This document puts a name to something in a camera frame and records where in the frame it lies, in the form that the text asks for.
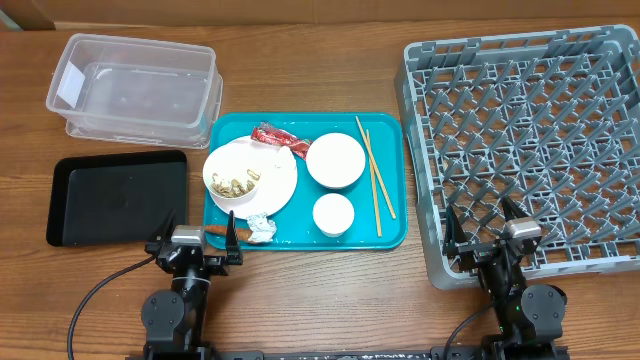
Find white tissue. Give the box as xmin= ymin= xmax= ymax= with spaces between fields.
xmin=246 ymin=212 xmax=277 ymax=244

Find white round plate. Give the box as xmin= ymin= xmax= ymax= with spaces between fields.
xmin=204 ymin=136 xmax=298 ymax=223

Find small white cup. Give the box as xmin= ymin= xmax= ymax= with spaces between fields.
xmin=312 ymin=193 xmax=355 ymax=237

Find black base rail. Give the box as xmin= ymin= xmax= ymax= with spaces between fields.
xmin=214 ymin=346 xmax=484 ymax=360

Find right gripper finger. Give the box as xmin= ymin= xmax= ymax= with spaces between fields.
xmin=500 ymin=196 xmax=528 ymax=222
xmin=444 ymin=204 xmax=468 ymax=246

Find teal serving tray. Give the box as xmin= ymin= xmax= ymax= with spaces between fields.
xmin=210 ymin=112 xmax=408 ymax=251

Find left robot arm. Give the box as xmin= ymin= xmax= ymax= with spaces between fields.
xmin=141 ymin=214 xmax=243 ymax=360

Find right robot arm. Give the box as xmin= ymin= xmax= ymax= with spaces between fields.
xmin=440 ymin=196 xmax=569 ymax=359

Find clear plastic waste bin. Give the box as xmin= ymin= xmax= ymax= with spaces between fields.
xmin=46 ymin=33 xmax=223 ymax=149

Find grey dishwasher rack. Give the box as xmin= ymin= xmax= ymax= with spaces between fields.
xmin=396 ymin=25 xmax=639 ymax=290

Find white bowl with food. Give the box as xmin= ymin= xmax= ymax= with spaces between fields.
xmin=202 ymin=143 xmax=262 ymax=202

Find right wooden chopstick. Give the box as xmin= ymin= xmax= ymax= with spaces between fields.
xmin=355 ymin=115 xmax=397 ymax=219

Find black food waste tray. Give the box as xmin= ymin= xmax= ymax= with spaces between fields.
xmin=46 ymin=150 xmax=188 ymax=247

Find red snack wrapper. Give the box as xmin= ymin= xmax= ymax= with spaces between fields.
xmin=251 ymin=122 xmax=312 ymax=160

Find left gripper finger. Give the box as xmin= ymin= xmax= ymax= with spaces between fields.
xmin=149 ymin=210 xmax=176 ymax=243
xmin=225 ymin=211 xmax=239 ymax=258

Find rice and food scraps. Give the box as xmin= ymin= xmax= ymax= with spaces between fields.
xmin=211 ymin=169 xmax=261 ymax=198

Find large white bowl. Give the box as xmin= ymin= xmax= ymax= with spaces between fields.
xmin=305 ymin=133 xmax=366 ymax=189

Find orange carrot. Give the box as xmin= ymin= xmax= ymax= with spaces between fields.
xmin=204 ymin=225 xmax=260 ymax=244

